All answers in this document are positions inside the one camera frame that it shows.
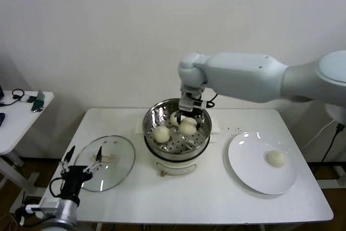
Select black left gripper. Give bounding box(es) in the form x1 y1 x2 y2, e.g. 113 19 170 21
59 146 104 201

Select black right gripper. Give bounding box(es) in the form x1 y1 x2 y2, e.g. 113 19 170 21
177 86 207 131

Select white steamed baozi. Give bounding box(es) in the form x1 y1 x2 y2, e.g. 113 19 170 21
178 119 197 136
170 111 182 127
153 126 171 143
265 149 287 167

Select round glass pot lid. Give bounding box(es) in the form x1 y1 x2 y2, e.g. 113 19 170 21
73 134 136 193

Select perforated steel steamer basket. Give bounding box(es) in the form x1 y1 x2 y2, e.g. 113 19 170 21
134 98 220 161

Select white electric cooking pot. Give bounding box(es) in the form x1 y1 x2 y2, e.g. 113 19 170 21
143 130 217 178

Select white round plate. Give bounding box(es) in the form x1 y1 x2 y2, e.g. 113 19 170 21
227 131 297 195

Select green tool with grey sheet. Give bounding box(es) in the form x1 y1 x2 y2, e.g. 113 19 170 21
30 90 45 114

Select white side table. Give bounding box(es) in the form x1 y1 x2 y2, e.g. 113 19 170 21
0 91 55 188

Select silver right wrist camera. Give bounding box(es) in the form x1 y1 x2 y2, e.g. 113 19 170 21
179 97 203 112

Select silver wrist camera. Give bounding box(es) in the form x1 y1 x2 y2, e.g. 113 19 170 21
25 197 62 213
179 97 203 112

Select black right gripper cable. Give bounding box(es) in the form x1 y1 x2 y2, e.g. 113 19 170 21
201 93 218 109

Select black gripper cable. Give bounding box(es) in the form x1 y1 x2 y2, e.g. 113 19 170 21
201 93 218 109
49 176 64 198

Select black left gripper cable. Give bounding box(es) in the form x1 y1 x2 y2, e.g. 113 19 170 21
49 176 64 198

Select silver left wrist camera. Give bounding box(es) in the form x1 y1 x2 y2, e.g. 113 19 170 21
25 197 62 213

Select black headphones with cable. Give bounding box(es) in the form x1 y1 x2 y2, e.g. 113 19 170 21
0 89 26 107

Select white cable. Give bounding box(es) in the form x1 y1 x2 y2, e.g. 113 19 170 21
308 120 334 145

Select black cable with plug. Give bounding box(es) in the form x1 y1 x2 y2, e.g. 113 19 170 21
321 122 346 163

